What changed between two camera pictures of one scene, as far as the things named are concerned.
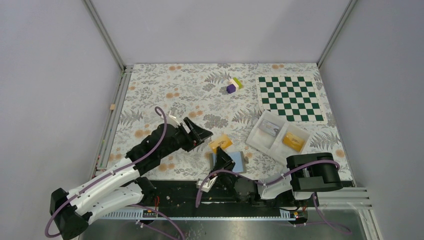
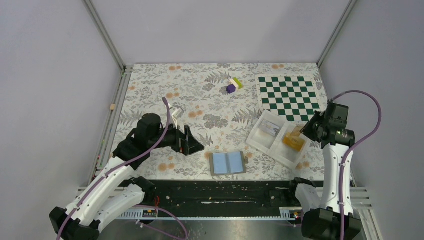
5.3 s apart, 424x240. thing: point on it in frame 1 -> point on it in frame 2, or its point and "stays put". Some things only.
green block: x=239 y=84 stays put
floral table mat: x=224 y=98 stays put
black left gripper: x=198 y=134 -> x=185 y=143
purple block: x=230 y=88 stays put
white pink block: x=232 y=82 stays put
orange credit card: x=223 y=142 -> x=296 y=131
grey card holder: x=240 y=159 stays put
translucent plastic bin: x=278 y=137 stays put
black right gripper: x=223 y=161 -> x=306 y=130
